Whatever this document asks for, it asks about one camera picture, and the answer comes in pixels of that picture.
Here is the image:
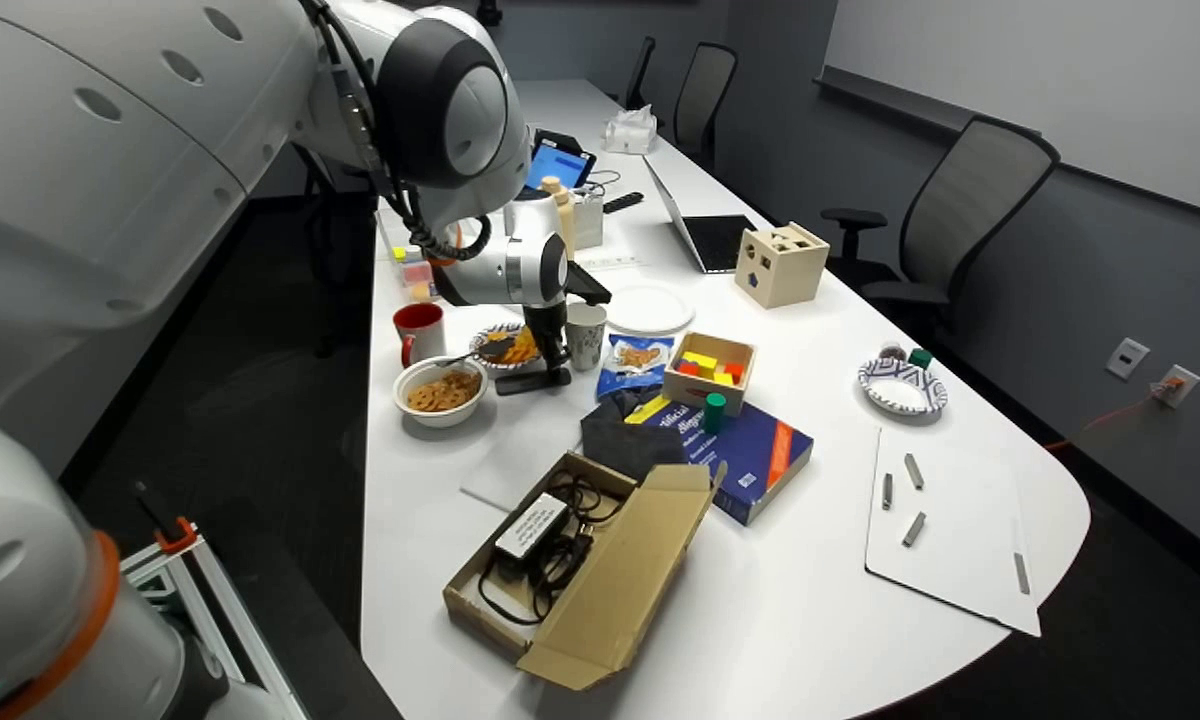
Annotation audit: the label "white whiteboard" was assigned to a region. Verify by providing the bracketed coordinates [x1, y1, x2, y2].
[816, 0, 1200, 230]

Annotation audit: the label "open laptop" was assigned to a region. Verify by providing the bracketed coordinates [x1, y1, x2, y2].
[641, 151, 766, 278]

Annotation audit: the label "orange clamp on frame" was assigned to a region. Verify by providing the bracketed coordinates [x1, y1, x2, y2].
[157, 516, 203, 561]

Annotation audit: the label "dark office chair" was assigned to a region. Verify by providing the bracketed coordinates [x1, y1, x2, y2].
[619, 34, 663, 115]

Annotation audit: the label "clear container coloured items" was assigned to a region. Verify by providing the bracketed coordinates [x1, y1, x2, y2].
[390, 235, 439, 308]

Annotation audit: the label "white bowl with cereal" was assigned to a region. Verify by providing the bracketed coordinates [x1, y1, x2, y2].
[394, 353, 496, 434]

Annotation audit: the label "red mug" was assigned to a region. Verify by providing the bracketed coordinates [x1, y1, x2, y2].
[394, 301, 449, 374]

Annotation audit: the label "wooden dice block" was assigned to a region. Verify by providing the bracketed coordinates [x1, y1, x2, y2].
[731, 222, 837, 313]

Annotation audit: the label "patterned shallow dish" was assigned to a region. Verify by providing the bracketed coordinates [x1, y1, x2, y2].
[854, 350, 951, 429]

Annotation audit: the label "white wall outlet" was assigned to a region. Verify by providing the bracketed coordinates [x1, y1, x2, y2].
[1104, 333, 1157, 384]
[1148, 360, 1200, 415]

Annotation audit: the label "green block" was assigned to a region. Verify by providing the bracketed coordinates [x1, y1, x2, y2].
[700, 388, 738, 437]

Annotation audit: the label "blue board game box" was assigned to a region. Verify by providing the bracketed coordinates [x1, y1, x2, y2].
[576, 393, 819, 530]

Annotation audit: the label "white paper sheet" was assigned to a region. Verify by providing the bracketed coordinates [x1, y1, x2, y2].
[862, 424, 1048, 643]

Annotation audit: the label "beige small box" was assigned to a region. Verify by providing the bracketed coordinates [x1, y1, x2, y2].
[546, 182, 612, 255]

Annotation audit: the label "white plate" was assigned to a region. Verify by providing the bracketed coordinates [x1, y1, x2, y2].
[604, 285, 700, 339]

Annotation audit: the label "black remote control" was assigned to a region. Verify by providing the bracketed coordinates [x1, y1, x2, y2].
[493, 365, 576, 399]

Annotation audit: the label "wooden box with blocks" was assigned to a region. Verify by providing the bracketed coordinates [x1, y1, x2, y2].
[660, 327, 759, 415]

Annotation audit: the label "aluminium robot stand frame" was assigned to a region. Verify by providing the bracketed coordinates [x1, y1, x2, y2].
[116, 512, 312, 720]

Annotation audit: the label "small bowl with food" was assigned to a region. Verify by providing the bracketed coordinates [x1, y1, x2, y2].
[469, 319, 546, 380]

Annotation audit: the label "yellow block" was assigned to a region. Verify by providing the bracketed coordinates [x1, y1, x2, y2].
[619, 393, 679, 434]

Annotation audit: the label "white paper cup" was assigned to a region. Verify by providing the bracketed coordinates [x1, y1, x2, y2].
[565, 301, 612, 375]

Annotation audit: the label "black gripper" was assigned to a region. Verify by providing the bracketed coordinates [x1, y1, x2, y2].
[522, 297, 580, 380]

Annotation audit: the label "grey power adapter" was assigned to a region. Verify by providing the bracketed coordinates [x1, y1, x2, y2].
[490, 493, 572, 563]

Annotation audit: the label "black adapter cable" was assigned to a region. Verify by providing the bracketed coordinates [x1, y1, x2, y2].
[473, 468, 632, 630]

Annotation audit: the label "white plastic bag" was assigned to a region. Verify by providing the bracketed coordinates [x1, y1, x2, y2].
[601, 104, 663, 160]

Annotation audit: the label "tablet with blue screen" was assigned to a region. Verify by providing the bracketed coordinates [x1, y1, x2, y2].
[522, 129, 604, 202]

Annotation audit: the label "grey mesh office chair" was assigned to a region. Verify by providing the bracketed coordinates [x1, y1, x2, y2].
[816, 113, 1065, 339]
[668, 40, 746, 172]

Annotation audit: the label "open cardboard box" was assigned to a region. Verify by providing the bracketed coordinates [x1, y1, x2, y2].
[439, 450, 719, 698]

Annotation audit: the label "blue snack bag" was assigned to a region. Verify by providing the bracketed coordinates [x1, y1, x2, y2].
[591, 333, 679, 407]

